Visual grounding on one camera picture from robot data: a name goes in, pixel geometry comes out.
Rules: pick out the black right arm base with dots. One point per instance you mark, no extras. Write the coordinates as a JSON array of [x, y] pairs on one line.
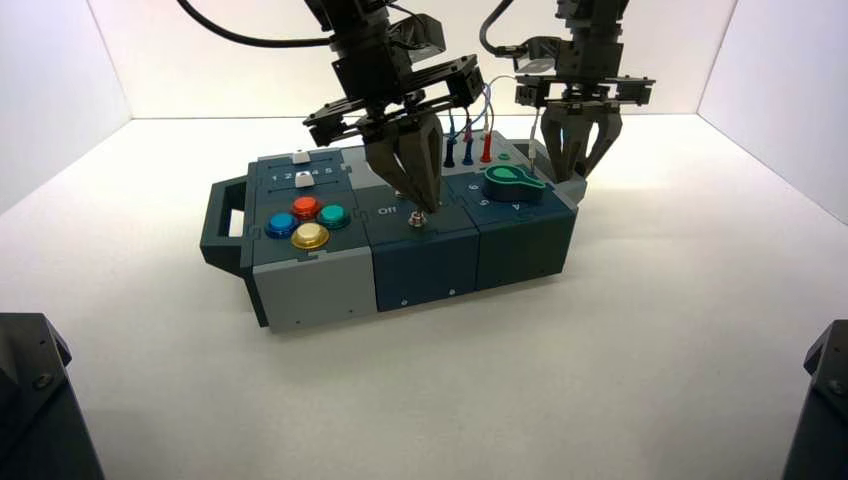
[[821, 424]]

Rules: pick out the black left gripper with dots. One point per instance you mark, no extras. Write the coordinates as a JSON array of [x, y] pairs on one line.
[[384, 86]]

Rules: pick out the yellow round push button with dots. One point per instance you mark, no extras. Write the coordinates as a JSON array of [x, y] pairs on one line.
[[310, 236]]

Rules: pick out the red round push button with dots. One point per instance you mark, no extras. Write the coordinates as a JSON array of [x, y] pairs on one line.
[[306, 207]]

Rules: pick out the teal round push button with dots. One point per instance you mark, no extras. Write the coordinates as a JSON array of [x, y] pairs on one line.
[[333, 216]]

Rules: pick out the white slider key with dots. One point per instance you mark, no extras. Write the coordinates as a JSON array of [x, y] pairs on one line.
[[301, 158], [303, 179]]

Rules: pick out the blue round push button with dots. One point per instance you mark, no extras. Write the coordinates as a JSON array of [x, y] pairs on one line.
[[281, 225]]

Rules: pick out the green rotary knob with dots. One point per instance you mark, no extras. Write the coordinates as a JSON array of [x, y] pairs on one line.
[[513, 184]]

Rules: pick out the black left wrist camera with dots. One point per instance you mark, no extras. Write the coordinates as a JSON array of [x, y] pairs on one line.
[[424, 36]]

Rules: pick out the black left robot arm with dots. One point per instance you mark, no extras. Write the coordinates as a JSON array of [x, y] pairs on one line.
[[358, 26]]

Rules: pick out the dark teal grey task box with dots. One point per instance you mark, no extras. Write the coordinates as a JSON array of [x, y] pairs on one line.
[[411, 265]]

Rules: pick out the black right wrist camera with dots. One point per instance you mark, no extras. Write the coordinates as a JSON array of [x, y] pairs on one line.
[[533, 56]]

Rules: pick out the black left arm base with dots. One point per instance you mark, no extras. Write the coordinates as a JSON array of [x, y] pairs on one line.
[[33, 411]]

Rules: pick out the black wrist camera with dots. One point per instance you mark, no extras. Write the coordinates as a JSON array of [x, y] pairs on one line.
[[424, 36], [533, 56]]

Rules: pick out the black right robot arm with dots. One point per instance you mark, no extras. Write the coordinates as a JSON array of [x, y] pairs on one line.
[[593, 20]]

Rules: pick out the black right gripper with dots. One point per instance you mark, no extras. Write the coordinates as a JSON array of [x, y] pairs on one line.
[[586, 76]]

